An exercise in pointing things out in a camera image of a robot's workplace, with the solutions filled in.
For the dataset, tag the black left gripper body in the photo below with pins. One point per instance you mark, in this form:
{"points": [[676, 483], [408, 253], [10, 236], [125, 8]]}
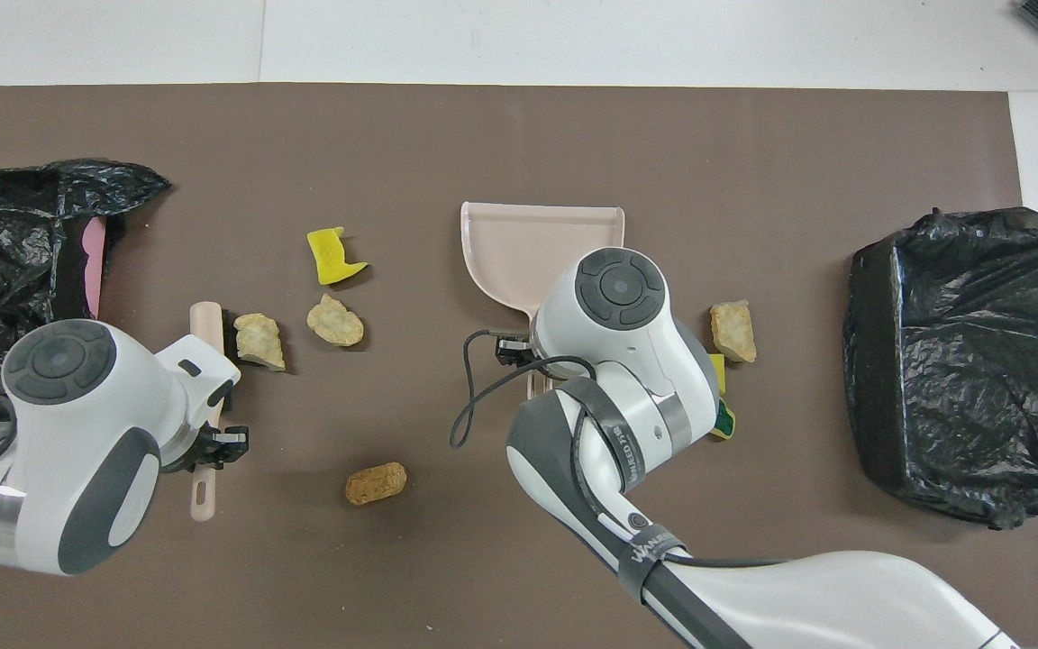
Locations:
{"points": [[195, 451]]}

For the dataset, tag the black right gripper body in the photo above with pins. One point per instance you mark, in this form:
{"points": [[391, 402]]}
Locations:
{"points": [[514, 351]]}

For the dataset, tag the beige plastic dustpan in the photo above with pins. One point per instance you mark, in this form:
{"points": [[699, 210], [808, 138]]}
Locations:
{"points": [[528, 252]]}

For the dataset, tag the toy croissant piece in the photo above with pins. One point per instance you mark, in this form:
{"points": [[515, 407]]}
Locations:
{"points": [[259, 341], [335, 321]]}

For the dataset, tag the beige hand brush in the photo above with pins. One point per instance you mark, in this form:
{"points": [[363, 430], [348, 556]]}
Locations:
{"points": [[206, 333]]}

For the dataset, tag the brown bread roll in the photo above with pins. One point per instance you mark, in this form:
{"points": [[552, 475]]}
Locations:
{"points": [[376, 483]]}

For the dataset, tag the small square yellow sponge piece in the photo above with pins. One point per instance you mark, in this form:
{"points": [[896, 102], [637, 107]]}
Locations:
{"points": [[718, 371]]}

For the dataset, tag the notched yellow sponge piece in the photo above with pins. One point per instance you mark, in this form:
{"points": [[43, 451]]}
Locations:
{"points": [[332, 257]]}

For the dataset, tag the pale bread chunk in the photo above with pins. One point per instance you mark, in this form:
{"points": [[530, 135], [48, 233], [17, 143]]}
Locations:
{"points": [[733, 332]]}

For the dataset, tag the green and yellow sponge piece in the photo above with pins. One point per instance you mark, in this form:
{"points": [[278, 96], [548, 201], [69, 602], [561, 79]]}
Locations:
{"points": [[726, 422]]}

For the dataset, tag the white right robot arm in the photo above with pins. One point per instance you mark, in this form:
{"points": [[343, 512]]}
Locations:
{"points": [[627, 361]]}

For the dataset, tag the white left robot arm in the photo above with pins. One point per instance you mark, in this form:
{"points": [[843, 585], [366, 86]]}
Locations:
{"points": [[77, 433]]}

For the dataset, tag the pink bin with black bag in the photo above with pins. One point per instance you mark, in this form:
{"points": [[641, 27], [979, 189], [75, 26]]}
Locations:
{"points": [[5, 252]]}

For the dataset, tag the bin fully wrapped black bag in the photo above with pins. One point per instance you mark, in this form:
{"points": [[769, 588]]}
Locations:
{"points": [[969, 361]]}

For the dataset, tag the brown table mat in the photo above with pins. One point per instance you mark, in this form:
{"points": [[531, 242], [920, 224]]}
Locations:
{"points": [[519, 135]]}

